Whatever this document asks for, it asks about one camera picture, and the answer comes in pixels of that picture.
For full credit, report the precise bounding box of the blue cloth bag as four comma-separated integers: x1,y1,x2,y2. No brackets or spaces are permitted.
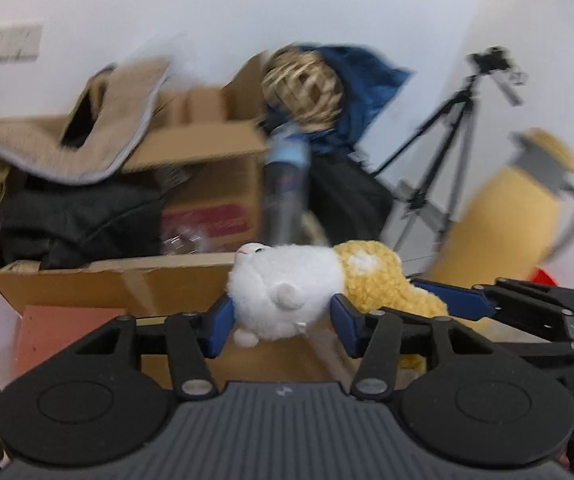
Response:
267,44,414,158

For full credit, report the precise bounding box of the white wall socket strip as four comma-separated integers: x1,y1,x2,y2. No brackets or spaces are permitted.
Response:
0,21,44,67

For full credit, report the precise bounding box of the red cardboard box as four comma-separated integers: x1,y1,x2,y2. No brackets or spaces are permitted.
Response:
0,252,472,461

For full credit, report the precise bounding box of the open brown cardboard box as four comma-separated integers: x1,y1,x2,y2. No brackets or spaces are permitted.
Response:
64,55,274,257

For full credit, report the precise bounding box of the yellow thermos jug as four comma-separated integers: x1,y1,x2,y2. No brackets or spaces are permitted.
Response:
427,130,574,291

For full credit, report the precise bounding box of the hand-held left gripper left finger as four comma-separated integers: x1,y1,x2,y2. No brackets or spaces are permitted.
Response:
72,296,236,402

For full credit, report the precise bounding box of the white and yellow plush toy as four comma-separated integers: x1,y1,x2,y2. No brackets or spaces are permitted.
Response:
226,240,450,371

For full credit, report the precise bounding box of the red object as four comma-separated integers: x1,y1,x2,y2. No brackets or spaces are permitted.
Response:
531,266,560,288

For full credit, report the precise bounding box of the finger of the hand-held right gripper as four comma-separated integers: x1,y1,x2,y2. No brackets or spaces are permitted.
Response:
411,277,574,357

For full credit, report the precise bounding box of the blue cap bottle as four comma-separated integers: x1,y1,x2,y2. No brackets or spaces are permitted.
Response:
262,127,312,248

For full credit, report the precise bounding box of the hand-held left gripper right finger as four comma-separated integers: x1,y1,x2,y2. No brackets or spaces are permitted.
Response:
330,294,492,403

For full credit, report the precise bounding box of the black travel bag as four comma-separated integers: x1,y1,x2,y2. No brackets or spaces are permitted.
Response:
306,152,395,248

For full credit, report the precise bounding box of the black camera tripod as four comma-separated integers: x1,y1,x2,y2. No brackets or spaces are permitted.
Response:
372,46,528,256

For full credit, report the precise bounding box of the beige mat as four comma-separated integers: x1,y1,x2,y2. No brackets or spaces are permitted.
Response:
0,57,174,187

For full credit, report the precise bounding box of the wicker ball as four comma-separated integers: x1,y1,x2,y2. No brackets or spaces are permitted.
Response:
261,47,348,131

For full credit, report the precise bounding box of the black cloth bag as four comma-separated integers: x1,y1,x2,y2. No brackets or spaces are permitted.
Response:
0,180,165,270

